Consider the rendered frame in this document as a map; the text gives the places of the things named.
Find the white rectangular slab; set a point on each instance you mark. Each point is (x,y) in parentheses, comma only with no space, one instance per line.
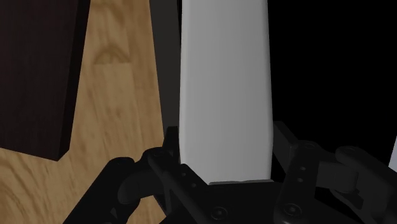
(226,93)

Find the dark brown wooden cabinet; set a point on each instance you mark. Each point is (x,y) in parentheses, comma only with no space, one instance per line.
(34,74)

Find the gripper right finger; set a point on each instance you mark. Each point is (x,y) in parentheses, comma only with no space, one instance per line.
(302,173)

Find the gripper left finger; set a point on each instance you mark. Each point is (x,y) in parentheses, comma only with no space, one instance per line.
(173,176)

